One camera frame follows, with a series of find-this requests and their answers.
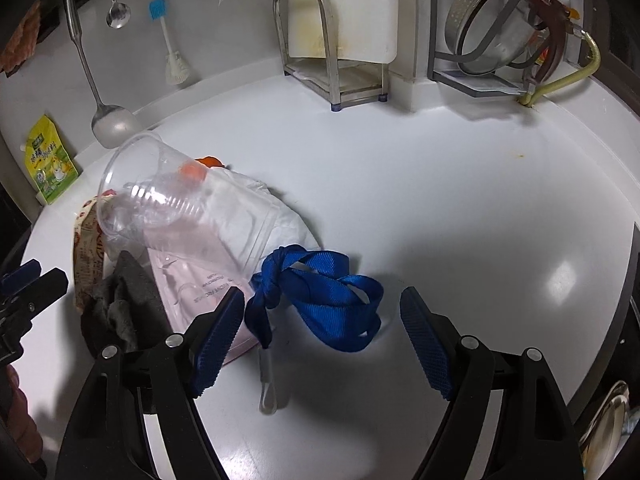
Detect grey cloth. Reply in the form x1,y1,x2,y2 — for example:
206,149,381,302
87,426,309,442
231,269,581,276
80,250,174,362

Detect blue white bottle brush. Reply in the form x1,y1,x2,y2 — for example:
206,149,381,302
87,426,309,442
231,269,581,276
147,0,193,86

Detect metal cutting board rack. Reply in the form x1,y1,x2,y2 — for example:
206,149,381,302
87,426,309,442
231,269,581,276
272,0,391,112

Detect steel colander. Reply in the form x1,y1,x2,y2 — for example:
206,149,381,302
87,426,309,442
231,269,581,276
444,0,556,73

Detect orange dishcloth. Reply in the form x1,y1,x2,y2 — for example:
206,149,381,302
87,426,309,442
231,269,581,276
0,0,42,78

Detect brown plastic utensil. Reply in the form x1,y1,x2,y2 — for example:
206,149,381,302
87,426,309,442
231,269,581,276
525,0,583,86

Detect stacked dishes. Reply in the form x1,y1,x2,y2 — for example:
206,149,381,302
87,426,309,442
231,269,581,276
580,380,640,480

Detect blue lanyard strap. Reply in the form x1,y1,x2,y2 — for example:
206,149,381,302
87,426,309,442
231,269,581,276
244,244,385,416

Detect white tissue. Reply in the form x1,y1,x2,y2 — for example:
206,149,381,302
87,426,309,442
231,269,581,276
200,167,322,262

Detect yellow seasoning pouch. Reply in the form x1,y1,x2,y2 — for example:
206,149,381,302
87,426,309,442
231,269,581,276
22,114,83,206

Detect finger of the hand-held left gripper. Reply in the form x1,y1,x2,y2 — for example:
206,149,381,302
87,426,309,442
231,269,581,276
0,268,69,322
0,259,42,291

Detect clear plastic cup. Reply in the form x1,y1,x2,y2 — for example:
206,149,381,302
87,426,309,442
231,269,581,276
96,131,279,274

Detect metal spatula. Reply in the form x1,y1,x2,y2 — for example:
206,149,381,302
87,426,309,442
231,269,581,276
64,0,138,150

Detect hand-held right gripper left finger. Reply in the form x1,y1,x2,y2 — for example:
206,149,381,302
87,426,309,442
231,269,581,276
54,286,247,480

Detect pink plastic packet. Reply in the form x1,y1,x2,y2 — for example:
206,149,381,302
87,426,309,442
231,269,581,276
146,230,267,367

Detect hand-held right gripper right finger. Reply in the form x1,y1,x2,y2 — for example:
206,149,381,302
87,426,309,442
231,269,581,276
399,286,587,480

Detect orange peel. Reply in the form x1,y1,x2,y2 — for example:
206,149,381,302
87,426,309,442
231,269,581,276
181,156,226,181

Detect person's left hand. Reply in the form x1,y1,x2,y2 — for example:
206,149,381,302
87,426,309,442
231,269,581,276
0,362,45,467

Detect white cutting board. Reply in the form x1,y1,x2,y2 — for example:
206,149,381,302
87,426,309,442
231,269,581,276
286,0,401,65

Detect yellow hose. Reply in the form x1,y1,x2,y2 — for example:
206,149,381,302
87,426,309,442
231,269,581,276
520,30,601,107

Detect brown printed snack wrapper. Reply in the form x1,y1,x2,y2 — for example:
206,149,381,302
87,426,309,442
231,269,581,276
72,197,109,317

